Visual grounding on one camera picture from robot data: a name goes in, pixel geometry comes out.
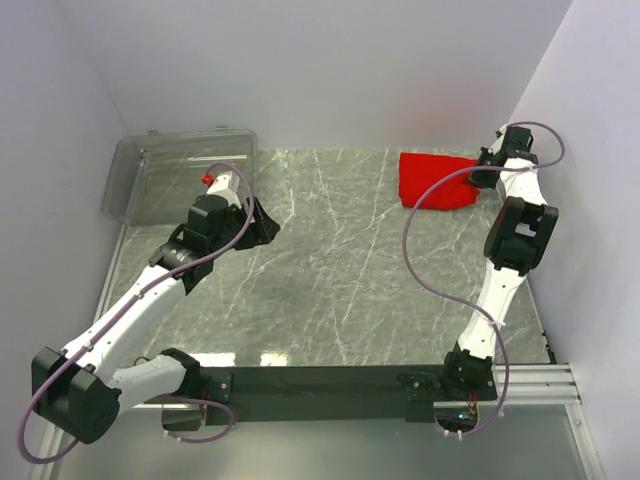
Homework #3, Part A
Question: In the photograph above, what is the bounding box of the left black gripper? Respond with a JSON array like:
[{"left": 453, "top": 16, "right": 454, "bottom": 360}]
[{"left": 210, "top": 195, "right": 280, "bottom": 257}]

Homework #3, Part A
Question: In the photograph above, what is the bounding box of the red t shirt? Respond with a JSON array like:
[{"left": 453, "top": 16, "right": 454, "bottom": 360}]
[{"left": 398, "top": 152, "right": 480, "bottom": 211}]

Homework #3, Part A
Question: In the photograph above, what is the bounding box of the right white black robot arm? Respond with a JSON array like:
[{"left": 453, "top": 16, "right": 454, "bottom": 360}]
[{"left": 438, "top": 121, "right": 559, "bottom": 400}]

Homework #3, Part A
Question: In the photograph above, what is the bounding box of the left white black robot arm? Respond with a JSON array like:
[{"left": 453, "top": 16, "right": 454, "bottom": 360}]
[{"left": 29, "top": 194, "right": 280, "bottom": 444}]

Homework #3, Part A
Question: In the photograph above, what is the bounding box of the clear plastic storage bin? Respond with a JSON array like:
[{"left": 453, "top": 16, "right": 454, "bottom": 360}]
[{"left": 102, "top": 127, "right": 258, "bottom": 226}]

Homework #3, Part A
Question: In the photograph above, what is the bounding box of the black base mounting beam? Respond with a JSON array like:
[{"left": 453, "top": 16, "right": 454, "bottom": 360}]
[{"left": 159, "top": 364, "right": 499, "bottom": 430}]

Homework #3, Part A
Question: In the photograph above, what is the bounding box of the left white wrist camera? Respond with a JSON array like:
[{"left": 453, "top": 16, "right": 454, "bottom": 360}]
[{"left": 201, "top": 171, "right": 241, "bottom": 207}]

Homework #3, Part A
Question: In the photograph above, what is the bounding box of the aluminium extrusion frame rail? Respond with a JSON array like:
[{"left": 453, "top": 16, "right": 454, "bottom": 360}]
[{"left": 52, "top": 363, "right": 584, "bottom": 416}]

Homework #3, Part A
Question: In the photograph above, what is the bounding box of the right aluminium side rail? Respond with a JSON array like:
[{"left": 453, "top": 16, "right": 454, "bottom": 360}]
[{"left": 542, "top": 330, "right": 607, "bottom": 479}]

